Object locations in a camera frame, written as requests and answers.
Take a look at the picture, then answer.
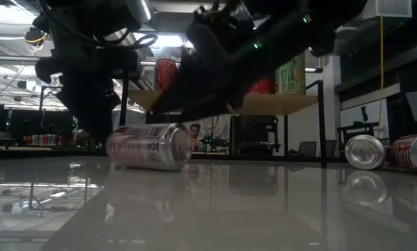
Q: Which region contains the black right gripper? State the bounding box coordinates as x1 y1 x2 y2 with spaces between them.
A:
152 3 265 122

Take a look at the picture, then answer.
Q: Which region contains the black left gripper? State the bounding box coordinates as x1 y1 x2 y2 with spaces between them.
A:
32 0 143 140

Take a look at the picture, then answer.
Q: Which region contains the red soda can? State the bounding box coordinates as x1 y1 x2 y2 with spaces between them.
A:
154 58 181 91

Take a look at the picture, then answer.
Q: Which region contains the silver Diet Coke can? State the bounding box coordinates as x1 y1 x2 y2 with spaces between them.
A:
105 122 194 172

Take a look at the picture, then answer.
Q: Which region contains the green soda can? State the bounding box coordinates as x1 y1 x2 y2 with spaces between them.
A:
275 52 307 96

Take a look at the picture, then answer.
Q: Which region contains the dark red Coca-Cola can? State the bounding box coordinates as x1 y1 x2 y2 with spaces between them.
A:
344 135 393 171

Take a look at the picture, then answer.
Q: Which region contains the wooden shelf with black legs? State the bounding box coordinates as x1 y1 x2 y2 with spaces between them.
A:
116 68 328 168

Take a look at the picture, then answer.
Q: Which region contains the person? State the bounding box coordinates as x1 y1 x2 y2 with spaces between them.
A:
189 123 205 153

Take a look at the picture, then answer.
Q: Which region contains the black equipment cart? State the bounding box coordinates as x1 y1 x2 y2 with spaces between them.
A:
231 114 281 157

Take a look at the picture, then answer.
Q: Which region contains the grey office chair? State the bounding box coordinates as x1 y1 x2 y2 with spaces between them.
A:
298 141 317 158
325 139 338 158

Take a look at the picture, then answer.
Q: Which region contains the long ceiling light tube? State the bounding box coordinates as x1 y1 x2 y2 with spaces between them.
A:
140 61 324 73

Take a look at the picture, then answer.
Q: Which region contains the black tripod stand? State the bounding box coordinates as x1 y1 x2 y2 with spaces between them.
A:
336 105 382 149

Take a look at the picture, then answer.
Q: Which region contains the white ventilation unit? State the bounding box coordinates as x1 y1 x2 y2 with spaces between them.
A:
333 0 414 40

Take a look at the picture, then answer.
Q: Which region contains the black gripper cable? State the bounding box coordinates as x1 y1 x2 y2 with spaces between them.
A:
39 0 159 50

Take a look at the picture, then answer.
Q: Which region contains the black ceiling cable reel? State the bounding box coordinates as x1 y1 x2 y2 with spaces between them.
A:
23 26 49 46

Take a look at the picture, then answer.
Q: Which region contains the white wall board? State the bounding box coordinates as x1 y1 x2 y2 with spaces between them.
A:
339 98 387 140

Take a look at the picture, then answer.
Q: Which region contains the yellow power cable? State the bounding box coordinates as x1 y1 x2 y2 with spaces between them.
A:
377 0 386 139

